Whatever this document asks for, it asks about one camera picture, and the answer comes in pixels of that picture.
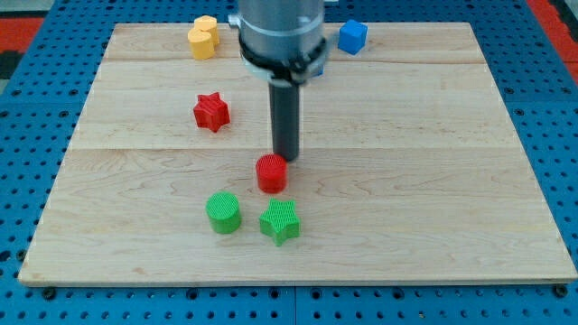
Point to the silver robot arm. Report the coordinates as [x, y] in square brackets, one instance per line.
[283, 42]

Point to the green cylinder block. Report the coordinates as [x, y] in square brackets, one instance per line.
[223, 211]

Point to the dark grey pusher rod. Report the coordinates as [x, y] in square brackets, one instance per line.
[284, 105]

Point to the green star block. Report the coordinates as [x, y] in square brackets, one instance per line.
[280, 221]

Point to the red star block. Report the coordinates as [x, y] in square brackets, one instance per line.
[211, 112]

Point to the blue cube block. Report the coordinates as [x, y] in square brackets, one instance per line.
[352, 37]

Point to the yellow heart block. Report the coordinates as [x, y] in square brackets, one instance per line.
[203, 37]

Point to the wooden board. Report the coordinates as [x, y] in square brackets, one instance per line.
[410, 172]

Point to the red cylinder block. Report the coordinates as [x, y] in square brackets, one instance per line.
[271, 172]

